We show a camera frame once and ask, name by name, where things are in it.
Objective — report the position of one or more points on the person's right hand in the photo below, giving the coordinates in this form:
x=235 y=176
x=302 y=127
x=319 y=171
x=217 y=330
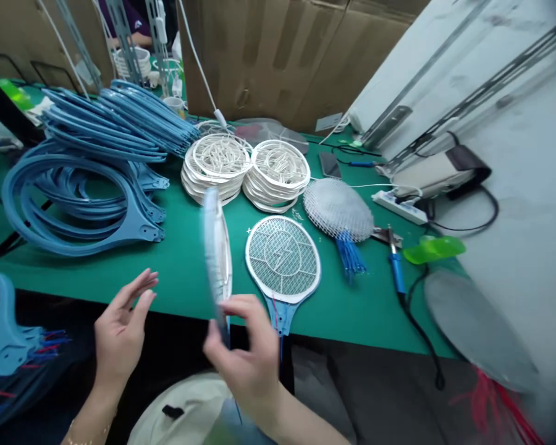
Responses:
x=250 y=352

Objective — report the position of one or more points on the person's left hand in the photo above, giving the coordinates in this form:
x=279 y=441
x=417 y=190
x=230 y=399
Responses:
x=116 y=333

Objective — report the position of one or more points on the person's right fingers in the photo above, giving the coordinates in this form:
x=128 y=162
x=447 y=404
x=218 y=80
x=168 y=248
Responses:
x=214 y=343

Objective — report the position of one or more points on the person's right thumb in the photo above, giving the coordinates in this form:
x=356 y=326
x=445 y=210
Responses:
x=241 y=306

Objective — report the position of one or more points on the person's left fingers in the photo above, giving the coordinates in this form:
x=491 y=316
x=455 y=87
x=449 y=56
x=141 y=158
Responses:
x=141 y=289

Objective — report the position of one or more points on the blue white racket head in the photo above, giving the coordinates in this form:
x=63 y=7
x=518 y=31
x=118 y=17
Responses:
x=217 y=250

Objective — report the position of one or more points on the green table mat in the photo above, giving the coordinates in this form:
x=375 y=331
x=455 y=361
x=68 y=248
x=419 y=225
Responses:
x=180 y=259

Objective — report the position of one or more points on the white racket head lightning mesh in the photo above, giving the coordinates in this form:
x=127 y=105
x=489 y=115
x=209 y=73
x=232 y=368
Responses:
x=282 y=259

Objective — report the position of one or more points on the white cloth bag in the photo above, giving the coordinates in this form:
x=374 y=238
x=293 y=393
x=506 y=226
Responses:
x=185 y=412

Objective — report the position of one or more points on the pile of blue racket frames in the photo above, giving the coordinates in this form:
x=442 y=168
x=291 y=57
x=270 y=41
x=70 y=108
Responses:
x=74 y=199

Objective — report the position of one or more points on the stack of white round grids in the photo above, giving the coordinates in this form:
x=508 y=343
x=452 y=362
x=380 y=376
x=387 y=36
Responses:
x=215 y=167
x=278 y=174

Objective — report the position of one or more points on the pile of assembled blue rackets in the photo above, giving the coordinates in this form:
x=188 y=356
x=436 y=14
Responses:
x=4 y=333

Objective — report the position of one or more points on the blue soldering iron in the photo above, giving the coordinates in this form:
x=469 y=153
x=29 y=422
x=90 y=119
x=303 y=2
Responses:
x=397 y=266

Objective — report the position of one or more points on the black smartphone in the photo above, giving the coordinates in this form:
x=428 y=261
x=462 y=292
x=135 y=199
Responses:
x=330 y=164

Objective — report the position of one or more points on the leaning stack of blue frames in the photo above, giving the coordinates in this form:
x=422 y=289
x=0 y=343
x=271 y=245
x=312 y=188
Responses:
x=120 y=120

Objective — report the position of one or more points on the pile of grey meshes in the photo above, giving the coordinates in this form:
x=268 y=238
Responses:
x=278 y=132

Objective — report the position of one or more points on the white cup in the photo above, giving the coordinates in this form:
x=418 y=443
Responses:
x=174 y=106

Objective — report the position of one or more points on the white power strip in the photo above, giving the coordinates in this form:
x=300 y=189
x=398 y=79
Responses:
x=398 y=204

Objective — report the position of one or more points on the green plastic fan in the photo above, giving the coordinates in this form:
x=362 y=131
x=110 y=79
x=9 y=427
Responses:
x=433 y=248

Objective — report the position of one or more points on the green bottle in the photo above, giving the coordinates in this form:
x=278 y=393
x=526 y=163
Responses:
x=14 y=95

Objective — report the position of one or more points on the beige and black bag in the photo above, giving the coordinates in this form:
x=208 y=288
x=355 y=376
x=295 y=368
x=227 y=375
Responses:
x=440 y=171

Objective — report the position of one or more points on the large cardboard box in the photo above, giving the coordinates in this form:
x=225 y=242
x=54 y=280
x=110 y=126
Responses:
x=282 y=60

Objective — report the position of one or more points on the white board with metal rails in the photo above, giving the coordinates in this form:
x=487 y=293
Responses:
x=491 y=83

